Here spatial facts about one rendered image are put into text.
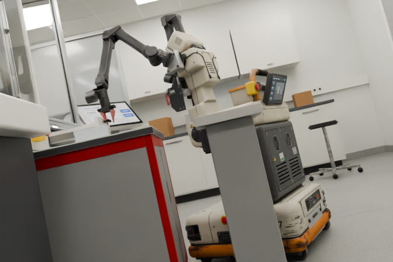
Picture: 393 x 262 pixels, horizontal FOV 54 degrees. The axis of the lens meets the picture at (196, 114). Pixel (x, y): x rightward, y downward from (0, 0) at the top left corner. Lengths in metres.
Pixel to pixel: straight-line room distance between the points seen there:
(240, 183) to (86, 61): 2.82
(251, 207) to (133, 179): 0.49
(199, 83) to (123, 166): 0.99
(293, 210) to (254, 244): 0.40
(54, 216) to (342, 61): 5.30
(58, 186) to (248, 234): 0.77
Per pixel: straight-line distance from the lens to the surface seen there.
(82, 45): 4.17
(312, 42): 6.22
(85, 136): 1.62
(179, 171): 5.12
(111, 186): 1.52
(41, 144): 2.08
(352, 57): 6.34
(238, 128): 1.59
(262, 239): 1.64
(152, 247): 1.54
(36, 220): 1.41
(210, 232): 2.16
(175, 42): 2.42
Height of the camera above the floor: 0.63
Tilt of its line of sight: 5 degrees up
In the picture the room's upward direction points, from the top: 13 degrees counter-clockwise
